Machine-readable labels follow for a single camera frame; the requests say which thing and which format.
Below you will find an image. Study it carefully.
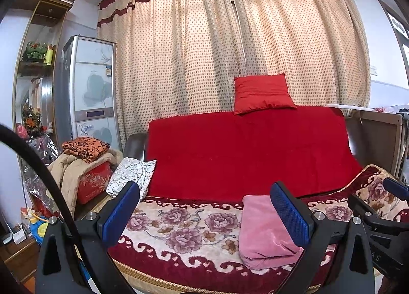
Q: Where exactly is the clear plastic wrap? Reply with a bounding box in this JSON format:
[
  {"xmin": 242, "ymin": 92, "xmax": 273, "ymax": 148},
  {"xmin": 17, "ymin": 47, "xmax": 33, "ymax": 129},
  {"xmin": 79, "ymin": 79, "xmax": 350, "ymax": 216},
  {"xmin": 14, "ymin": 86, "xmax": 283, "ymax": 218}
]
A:
[{"xmin": 21, "ymin": 136, "xmax": 64, "ymax": 208}]

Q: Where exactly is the red sofa cover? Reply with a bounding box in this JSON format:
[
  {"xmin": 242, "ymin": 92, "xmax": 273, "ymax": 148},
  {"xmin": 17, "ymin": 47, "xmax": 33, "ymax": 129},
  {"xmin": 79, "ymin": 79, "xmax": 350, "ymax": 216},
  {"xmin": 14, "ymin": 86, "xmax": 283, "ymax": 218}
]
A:
[{"xmin": 146, "ymin": 105, "xmax": 365, "ymax": 202}]

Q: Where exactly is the green ornament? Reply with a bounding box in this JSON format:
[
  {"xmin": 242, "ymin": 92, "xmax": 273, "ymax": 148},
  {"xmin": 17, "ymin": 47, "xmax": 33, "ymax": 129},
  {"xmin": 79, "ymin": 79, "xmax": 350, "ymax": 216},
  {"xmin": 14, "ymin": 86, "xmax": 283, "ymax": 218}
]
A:
[{"xmin": 24, "ymin": 41, "xmax": 48, "ymax": 63}]

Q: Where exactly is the dark wooden window frame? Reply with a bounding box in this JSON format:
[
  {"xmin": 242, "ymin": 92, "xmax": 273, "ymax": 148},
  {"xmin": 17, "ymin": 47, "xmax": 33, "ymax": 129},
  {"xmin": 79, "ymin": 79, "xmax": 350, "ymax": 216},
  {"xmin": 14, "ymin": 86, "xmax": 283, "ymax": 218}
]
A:
[{"xmin": 376, "ymin": 0, "xmax": 409, "ymax": 67}]

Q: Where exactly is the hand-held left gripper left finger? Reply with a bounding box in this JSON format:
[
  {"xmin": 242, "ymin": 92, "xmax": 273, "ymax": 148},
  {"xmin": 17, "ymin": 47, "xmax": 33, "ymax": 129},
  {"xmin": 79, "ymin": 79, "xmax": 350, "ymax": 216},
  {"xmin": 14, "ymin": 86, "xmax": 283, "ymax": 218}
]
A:
[{"xmin": 35, "ymin": 180, "xmax": 141, "ymax": 294}]

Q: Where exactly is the orange patterned folded cloth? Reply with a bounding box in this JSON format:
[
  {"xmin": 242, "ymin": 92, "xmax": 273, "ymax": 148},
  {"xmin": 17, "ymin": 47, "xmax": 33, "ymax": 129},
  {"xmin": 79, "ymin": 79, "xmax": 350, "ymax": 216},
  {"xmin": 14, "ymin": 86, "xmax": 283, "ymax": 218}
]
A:
[{"xmin": 61, "ymin": 137, "xmax": 111, "ymax": 163}]

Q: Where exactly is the artificial flower bouquet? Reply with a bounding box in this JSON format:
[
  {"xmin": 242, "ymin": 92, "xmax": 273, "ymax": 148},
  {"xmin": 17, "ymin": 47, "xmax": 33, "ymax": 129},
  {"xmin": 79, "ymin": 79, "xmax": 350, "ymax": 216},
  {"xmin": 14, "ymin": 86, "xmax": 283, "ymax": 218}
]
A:
[{"xmin": 22, "ymin": 104, "xmax": 43, "ymax": 136}]

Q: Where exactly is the red pillow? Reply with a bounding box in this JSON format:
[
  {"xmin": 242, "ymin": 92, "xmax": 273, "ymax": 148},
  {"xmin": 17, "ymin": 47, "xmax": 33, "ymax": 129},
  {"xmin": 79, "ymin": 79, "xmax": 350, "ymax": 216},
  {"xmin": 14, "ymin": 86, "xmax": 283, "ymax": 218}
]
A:
[{"xmin": 233, "ymin": 73, "xmax": 298, "ymax": 115}]

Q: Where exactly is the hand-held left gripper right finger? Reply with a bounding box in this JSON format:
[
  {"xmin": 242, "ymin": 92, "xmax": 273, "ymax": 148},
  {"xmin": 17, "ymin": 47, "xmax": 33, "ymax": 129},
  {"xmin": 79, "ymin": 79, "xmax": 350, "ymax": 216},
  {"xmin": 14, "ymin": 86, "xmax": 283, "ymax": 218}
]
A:
[{"xmin": 270, "ymin": 181, "xmax": 376, "ymax": 294}]

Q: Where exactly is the black cable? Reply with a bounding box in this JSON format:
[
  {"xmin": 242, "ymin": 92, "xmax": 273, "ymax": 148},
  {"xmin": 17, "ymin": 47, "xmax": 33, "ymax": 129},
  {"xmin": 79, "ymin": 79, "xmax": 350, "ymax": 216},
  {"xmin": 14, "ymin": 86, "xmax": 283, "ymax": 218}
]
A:
[{"xmin": 0, "ymin": 124, "xmax": 96, "ymax": 294}]

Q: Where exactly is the wooden display cabinet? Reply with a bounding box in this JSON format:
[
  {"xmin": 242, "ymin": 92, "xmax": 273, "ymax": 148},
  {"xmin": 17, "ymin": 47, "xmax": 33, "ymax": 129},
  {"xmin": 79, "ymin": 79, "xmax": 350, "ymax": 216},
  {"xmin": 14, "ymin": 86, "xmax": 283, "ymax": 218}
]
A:
[{"xmin": 13, "ymin": 0, "xmax": 77, "ymax": 141}]

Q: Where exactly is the pile of clothes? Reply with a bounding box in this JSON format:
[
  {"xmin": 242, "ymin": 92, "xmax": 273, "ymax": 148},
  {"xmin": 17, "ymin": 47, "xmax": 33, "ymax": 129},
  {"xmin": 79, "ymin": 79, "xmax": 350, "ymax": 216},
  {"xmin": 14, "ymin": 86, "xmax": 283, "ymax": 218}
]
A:
[{"xmin": 374, "ymin": 105, "xmax": 409, "ymax": 116}]

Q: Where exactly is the low wooden cabinet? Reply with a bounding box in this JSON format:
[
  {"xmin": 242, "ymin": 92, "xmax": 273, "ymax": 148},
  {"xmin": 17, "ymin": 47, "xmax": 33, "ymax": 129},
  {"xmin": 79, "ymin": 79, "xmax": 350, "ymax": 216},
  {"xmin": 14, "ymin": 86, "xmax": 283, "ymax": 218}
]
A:
[{"xmin": 0, "ymin": 236, "xmax": 42, "ymax": 282}]

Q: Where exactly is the beige dotted curtain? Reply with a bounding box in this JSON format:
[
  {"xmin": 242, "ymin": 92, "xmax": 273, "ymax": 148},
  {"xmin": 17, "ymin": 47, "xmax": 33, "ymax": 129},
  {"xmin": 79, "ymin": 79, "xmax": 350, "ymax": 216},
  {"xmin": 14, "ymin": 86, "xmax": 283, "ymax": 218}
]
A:
[
  {"xmin": 228, "ymin": 0, "xmax": 371, "ymax": 114},
  {"xmin": 97, "ymin": 0, "xmax": 248, "ymax": 150}
]

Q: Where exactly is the red cardboard box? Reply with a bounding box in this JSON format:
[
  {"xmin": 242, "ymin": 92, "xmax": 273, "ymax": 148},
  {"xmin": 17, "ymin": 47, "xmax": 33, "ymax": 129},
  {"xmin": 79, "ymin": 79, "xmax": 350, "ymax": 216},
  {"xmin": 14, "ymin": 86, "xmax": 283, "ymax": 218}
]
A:
[{"xmin": 77, "ymin": 161, "xmax": 112, "ymax": 204}]

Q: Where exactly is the standing air conditioner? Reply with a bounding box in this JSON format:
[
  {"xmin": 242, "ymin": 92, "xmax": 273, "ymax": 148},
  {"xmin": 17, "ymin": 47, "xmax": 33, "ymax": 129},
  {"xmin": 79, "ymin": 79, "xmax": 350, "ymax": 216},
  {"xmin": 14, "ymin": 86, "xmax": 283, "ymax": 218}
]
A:
[{"xmin": 53, "ymin": 35, "xmax": 123, "ymax": 154}]

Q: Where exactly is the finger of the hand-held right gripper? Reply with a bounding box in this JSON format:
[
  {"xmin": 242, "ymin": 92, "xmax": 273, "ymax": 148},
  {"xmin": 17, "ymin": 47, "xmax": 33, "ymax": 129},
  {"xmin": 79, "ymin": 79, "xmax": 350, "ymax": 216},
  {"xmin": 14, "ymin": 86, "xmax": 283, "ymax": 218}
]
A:
[
  {"xmin": 348, "ymin": 193, "xmax": 409, "ymax": 234},
  {"xmin": 383, "ymin": 177, "xmax": 409, "ymax": 202}
]

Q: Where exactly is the wooden crib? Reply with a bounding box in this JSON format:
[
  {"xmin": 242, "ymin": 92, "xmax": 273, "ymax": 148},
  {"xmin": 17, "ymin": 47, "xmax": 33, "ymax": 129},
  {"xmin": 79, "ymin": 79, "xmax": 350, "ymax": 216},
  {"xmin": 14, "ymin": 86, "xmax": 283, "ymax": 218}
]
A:
[{"xmin": 343, "ymin": 108, "xmax": 409, "ymax": 179}]

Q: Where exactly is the floral plush blanket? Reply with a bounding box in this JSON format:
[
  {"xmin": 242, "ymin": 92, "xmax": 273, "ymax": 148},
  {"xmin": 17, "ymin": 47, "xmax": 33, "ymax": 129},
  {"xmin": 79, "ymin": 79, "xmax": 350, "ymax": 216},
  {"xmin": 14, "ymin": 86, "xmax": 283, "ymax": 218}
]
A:
[{"xmin": 107, "ymin": 166, "xmax": 409, "ymax": 285}]

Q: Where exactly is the white box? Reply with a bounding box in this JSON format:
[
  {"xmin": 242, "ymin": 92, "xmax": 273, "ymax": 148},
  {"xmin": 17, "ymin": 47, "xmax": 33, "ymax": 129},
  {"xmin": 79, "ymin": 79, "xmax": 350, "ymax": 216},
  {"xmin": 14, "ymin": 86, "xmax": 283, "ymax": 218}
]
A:
[{"xmin": 3, "ymin": 224, "xmax": 31, "ymax": 245}]

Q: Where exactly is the pink corduroy jacket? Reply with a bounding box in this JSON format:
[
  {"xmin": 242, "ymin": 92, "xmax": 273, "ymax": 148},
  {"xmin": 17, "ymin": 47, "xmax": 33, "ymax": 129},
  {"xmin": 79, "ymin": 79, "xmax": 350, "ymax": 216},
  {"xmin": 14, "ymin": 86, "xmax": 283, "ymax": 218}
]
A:
[{"xmin": 238, "ymin": 195, "xmax": 304, "ymax": 270}]

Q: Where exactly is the white board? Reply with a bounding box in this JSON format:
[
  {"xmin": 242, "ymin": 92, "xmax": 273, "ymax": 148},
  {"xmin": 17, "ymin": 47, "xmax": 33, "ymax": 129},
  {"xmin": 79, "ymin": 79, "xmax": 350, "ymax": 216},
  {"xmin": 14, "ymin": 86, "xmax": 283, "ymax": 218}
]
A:
[{"xmin": 326, "ymin": 103, "xmax": 374, "ymax": 111}]

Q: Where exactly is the white patterned cloth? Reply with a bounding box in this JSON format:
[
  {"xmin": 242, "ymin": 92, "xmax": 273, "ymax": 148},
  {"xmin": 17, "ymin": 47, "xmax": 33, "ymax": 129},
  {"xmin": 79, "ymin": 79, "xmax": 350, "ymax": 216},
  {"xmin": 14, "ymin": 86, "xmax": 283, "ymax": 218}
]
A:
[{"xmin": 105, "ymin": 157, "xmax": 157, "ymax": 199}]

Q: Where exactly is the beige coat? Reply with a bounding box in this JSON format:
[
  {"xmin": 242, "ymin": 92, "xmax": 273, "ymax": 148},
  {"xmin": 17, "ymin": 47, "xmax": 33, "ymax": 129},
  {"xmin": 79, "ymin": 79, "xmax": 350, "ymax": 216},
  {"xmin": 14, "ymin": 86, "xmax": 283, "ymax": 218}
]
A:
[{"xmin": 47, "ymin": 148, "xmax": 123, "ymax": 218}]

